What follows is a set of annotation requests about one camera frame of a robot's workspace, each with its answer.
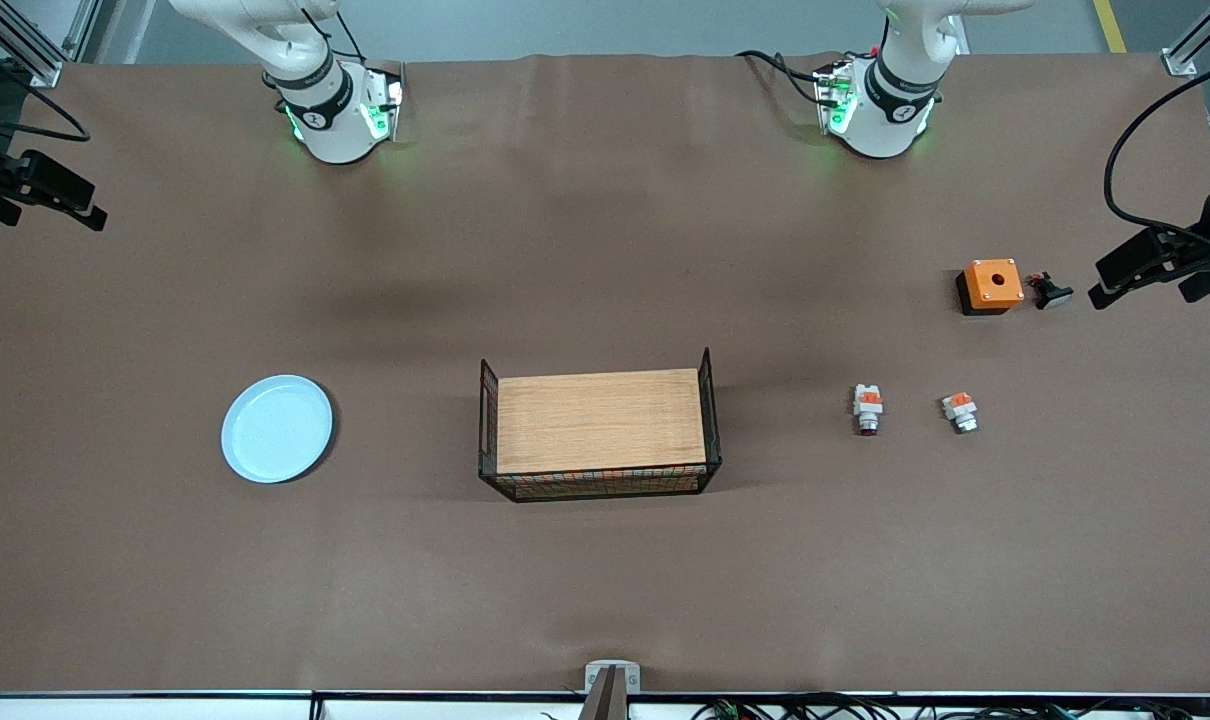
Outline light blue round plate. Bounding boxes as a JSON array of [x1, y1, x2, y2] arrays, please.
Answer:
[[221, 374, 334, 485]]

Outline silver base connector panel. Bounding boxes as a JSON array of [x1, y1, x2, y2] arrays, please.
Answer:
[[813, 58, 858, 136], [363, 62, 406, 143]]

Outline black mushroom push button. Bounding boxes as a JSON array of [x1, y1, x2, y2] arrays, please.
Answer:
[[1027, 270, 1074, 311]]

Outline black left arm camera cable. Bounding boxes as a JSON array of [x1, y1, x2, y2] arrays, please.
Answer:
[[1105, 55, 1210, 246]]

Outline red cap push button switch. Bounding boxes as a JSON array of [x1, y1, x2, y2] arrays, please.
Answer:
[[853, 383, 886, 438]]

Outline wooden board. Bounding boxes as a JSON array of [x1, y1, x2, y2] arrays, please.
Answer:
[[496, 368, 709, 476]]

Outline black base power cable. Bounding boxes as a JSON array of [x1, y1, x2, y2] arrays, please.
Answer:
[[300, 8, 368, 63], [735, 50, 826, 106]]

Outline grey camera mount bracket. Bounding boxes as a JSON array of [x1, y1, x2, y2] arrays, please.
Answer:
[[577, 660, 642, 720]]

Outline white table edge rail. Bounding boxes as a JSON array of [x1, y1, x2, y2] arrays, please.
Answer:
[[0, 690, 1210, 720]]

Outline black cable bundle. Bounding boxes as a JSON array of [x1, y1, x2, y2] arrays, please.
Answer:
[[690, 693, 1210, 720]]

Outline brown table cover mat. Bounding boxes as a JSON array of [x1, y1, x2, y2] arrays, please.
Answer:
[[0, 50, 1210, 696]]

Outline black wire basket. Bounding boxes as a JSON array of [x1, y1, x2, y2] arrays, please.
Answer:
[[478, 346, 723, 504]]

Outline orange button enclosure box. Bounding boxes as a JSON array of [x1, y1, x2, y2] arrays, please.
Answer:
[[955, 258, 1026, 317]]

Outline aluminium frame profile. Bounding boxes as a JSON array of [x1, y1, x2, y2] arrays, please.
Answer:
[[0, 0, 66, 89], [1160, 0, 1210, 78], [63, 0, 102, 63]]

